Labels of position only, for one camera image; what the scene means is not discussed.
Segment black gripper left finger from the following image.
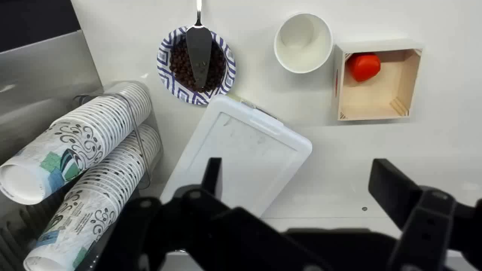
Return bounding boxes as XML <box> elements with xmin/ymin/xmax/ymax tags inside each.
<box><xmin>94</xmin><ymin>156</ymin><xmax>322</xmax><ymax>271</ymax></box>

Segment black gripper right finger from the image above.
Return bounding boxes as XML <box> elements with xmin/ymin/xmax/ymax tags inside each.
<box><xmin>367</xmin><ymin>158</ymin><xmax>482</xmax><ymax>271</ymax></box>

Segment clear container white lid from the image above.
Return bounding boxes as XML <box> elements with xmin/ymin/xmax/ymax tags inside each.
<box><xmin>158</xmin><ymin>95</ymin><xmax>313</xmax><ymax>218</ymax></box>

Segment light wooden box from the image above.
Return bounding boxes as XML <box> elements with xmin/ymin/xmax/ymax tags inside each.
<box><xmin>332</xmin><ymin>39</ymin><xmax>424</xmax><ymax>123</ymax></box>

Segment dark bowl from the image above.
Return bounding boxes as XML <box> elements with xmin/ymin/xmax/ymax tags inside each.
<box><xmin>155</xmin><ymin>25</ymin><xmax>238</xmax><ymax>108</ymax></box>

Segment tall paper cup stack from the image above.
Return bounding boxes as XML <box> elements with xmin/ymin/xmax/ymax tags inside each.
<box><xmin>21</xmin><ymin>123</ymin><xmax>162</xmax><ymax>271</ymax></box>

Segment dark coffee beans pile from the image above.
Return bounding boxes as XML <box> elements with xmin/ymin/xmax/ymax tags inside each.
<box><xmin>168</xmin><ymin>36</ymin><xmax>227</xmax><ymax>93</ymax></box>

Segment red ball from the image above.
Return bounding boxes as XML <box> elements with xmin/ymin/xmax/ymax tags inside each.
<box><xmin>344</xmin><ymin>51</ymin><xmax>382</xmax><ymax>83</ymax></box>

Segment short paper cup stack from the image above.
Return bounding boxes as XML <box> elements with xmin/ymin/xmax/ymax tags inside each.
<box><xmin>0</xmin><ymin>80</ymin><xmax>153</xmax><ymax>206</ymax></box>

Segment white printed paper cup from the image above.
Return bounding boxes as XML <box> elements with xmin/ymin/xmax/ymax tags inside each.
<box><xmin>272</xmin><ymin>12</ymin><xmax>334</xmax><ymax>75</ymax></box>

